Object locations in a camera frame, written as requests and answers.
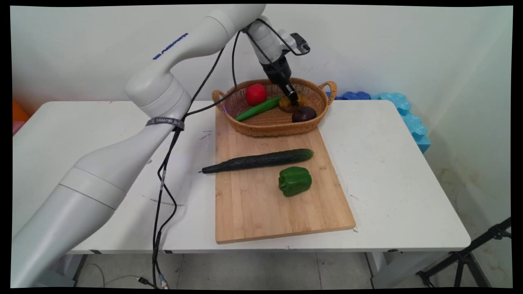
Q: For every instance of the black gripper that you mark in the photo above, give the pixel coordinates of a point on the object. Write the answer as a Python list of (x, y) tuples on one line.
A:
[(278, 71)]

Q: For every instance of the yellow brown vegetable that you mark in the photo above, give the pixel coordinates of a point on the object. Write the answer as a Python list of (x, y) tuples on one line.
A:
[(287, 105)]

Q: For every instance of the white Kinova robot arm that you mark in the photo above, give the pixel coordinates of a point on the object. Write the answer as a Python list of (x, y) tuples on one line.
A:
[(102, 171)]

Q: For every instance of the dark purple round vegetable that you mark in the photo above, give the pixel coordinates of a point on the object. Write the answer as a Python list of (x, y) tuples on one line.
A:
[(303, 114)]

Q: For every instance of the red tomato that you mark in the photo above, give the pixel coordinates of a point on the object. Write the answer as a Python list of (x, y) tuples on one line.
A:
[(255, 94)]

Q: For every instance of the woven wicker basket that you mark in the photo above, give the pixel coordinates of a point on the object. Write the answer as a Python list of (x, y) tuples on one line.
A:
[(269, 122)]

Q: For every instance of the small light green cucumber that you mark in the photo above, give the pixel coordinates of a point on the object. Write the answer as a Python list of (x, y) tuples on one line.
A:
[(257, 109)]

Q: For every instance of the dark blue foam piece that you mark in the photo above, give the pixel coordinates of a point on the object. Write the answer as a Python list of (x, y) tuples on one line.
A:
[(356, 96)]

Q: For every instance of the long dark green cucumber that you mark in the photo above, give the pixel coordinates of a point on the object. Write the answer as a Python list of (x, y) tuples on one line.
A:
[(261, 159)]

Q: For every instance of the green bell pepper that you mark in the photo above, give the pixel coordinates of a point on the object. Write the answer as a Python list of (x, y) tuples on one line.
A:
[(295, 181)]

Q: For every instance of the wooden cutting board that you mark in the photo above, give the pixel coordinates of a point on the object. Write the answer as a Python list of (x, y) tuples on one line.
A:
[(269, 208)]

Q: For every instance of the light blue foam piece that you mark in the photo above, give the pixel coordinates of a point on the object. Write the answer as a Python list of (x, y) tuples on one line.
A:
[(410, 118)]

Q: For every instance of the white table leg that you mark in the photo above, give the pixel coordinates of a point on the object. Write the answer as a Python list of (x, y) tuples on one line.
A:
[(388, 267)]

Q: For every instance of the black tripod stand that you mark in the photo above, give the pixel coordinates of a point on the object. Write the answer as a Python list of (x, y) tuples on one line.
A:
[(466, 257)]

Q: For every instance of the orange block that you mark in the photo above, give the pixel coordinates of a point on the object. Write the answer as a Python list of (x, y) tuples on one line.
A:
[(19, 111)]

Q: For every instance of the pink block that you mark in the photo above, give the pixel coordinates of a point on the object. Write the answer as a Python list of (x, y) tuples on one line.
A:
[(17, 127)]

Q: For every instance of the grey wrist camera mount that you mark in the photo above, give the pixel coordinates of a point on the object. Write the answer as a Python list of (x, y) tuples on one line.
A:
[(300, 43)]

